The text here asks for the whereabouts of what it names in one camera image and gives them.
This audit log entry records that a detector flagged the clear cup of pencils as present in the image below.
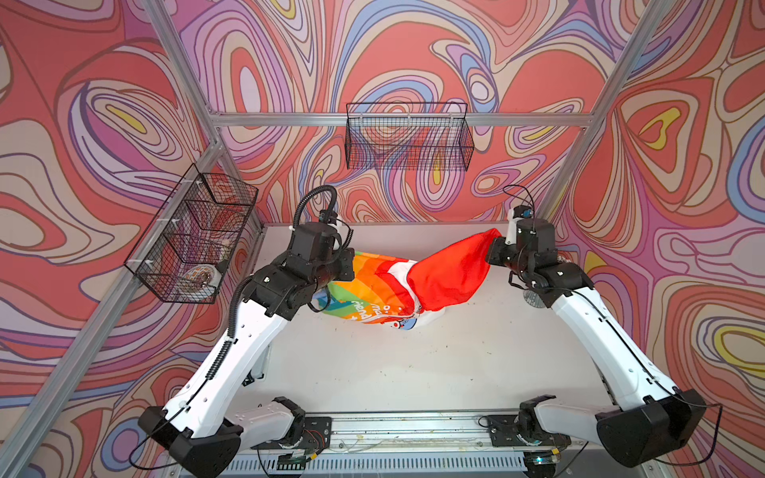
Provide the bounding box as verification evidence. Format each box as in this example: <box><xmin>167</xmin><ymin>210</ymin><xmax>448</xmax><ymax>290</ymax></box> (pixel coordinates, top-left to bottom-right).
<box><xmin>523</xmin><ymin>289</ymin><xmax>547</xmax><ymax>309</ymax></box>

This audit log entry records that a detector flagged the black wire basket back wall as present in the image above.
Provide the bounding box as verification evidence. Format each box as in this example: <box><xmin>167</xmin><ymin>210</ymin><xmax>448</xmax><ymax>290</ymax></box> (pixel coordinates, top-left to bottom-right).
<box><xmin>345</xmin><ymin>100</ymin><xmax>475</xmax><ymax>171</ymax></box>

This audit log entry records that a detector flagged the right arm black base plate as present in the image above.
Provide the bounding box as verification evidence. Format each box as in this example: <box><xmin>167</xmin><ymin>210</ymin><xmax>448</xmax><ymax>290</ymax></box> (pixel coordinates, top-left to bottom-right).
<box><xmin>477</xmin><ymin>414</ymin><xmax>572</xmax><ymax>450</ymax></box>

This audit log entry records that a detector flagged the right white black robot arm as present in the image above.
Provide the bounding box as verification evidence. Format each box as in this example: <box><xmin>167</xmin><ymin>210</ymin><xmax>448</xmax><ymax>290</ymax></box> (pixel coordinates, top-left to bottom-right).
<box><xmin>486</xmin><ymin>205</ymin><xmax>709</xmax><ymax>468</ymax></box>

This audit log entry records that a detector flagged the black wire basket left wall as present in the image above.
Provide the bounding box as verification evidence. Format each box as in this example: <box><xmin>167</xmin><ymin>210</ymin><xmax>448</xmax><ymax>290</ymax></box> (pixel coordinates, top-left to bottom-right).
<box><xmin>125</xmin><ymin>165</ymin><xmax>258</xmax><ymax>305</ymax></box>

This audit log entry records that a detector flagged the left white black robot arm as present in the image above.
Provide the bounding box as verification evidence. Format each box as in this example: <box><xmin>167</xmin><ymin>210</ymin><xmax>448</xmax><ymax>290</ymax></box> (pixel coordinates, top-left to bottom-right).
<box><xmin>139</xmin><ymin>185</ymin><xmax>355</xmax><ymax>477</ymax></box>

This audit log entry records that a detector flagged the rainbow red white kids jacket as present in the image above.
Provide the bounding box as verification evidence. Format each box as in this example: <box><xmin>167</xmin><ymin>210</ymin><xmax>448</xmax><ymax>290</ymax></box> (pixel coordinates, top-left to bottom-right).
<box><xmin>310</xmin><ymin>229</ymin><xmax>500</xmax><ymax>331</ymax></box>

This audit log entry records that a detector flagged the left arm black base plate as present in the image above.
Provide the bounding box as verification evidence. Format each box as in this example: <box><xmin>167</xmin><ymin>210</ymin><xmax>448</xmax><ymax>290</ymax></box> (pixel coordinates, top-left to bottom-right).
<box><xmin>279</xmin><ymin>415</ymin><xmax>333</xmax><ymax>456</ymax></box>

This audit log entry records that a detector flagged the black wire basket wall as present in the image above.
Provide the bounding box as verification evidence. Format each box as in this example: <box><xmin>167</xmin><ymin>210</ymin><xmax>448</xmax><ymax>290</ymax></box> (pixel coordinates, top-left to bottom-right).
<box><xmin>125</xmin><ymin>165</ymin><xmax>258</xmax><ymax>305</ymax></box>
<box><xmin>345</xmin><ymin>100</ymin><xmax>475</xmax><ymax>171</ymax></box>

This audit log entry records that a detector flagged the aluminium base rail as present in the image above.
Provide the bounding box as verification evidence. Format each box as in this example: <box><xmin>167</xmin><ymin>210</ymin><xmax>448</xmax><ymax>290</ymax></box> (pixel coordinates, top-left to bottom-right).
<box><xmin>217</xmin><ymin>409</ymin><xmax>669</xmax><ymax>477</ymax></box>

